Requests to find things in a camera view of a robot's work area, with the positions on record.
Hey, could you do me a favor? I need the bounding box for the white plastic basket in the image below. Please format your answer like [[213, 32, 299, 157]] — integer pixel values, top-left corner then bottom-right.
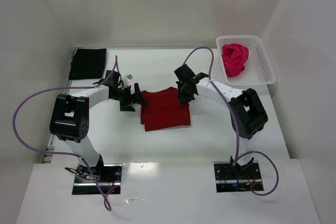
[[216, 35, 276, 86]]

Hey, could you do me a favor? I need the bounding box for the black folded t shirt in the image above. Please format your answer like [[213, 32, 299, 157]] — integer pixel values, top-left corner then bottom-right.
[[68, 48, 107, 80]]

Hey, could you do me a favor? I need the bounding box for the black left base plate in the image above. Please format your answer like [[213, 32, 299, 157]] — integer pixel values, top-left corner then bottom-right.
[[65, 164, 122, 195]]

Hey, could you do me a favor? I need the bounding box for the dark red t shirt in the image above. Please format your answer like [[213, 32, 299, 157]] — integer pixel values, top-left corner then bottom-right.
[[141, 87, 191, 132]]

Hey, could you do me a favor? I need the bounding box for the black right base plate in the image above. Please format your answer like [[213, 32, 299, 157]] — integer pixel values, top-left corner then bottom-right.
[[214, 162, 264, 193]]

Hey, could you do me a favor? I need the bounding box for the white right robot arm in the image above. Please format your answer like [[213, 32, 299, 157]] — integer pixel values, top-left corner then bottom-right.
[[174, 64, 268, 167]]

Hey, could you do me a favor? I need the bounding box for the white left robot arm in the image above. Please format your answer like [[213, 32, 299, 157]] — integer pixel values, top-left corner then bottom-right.
[[49, 70, 147, 178]]

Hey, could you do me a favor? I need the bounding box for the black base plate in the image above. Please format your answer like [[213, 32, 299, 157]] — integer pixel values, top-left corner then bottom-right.
[[214, 162, 264, 193], [65, 164, 122, 195]]

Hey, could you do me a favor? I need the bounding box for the pink crumpled t shirt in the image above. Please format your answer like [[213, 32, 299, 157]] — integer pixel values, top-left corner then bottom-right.
[[222, 44, 249, 78]]

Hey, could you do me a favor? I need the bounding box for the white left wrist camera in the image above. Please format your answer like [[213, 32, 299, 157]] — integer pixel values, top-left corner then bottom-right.
[[121, 74, 133, 88]]

